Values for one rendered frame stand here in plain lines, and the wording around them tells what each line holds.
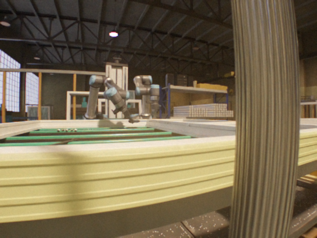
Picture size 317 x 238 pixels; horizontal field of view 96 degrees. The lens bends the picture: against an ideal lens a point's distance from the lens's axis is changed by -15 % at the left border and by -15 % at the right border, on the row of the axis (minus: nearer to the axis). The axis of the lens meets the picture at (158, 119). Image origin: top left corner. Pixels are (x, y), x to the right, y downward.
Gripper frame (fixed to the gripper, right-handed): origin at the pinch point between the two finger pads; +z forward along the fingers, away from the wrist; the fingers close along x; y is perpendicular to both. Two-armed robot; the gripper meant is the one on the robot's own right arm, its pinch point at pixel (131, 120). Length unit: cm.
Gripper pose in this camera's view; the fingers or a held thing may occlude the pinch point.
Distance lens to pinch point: 153.9
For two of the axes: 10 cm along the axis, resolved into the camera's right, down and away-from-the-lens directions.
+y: 8.1, -5.8, 1.0
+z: 4.7, 7.5, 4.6
